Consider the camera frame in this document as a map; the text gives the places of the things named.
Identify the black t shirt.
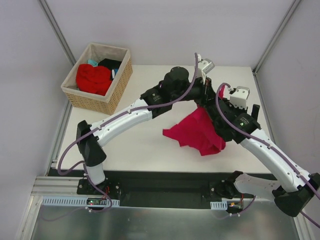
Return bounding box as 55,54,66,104
98,58,122,81

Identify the red t shirt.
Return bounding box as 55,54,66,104
75,64,112,96

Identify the right aluminium frame post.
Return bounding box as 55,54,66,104
252,0,303,76

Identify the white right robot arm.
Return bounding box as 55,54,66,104
205,98,320,217

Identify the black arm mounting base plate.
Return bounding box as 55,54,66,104
76,171,243,209

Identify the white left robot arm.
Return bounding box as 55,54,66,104
76,66,212,195

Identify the left aluminium frame post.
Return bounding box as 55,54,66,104
37,0,76,66

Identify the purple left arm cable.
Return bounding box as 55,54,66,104
41,52,201,221

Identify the white cable duct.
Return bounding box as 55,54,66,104
42,196,111,208
210,200,228,211

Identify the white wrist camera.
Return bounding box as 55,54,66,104
229,86,250,111
196,54,215,80

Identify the aluminium frame rail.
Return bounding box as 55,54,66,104
31,159,87,195

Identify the magenta pink t shirt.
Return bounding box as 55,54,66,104
162,89,227,157

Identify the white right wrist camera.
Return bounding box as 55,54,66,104
229,86,250,111

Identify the light blue t shirt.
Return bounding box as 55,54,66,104
87,59,99,67

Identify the wicker basket with liner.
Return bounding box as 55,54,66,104
61,42,133,115

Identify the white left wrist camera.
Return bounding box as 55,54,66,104
196,54,215,80

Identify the right white cable duct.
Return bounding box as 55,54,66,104
210,200,228,211

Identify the left white cable duct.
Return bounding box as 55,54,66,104
42,196,111,208

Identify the aluminium frame post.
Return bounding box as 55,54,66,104
252,0,303,76
37,0,76,66

